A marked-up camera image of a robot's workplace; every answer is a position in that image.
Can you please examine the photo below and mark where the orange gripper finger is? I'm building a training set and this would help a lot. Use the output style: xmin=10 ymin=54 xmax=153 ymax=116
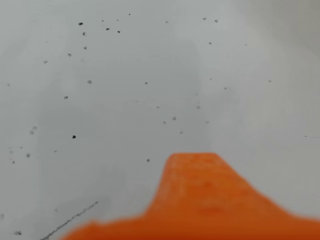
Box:
xmin=59 ymin=214 xmax=146 ymax=240
xmin=139 ymin=151 xmax=320 ymax=240

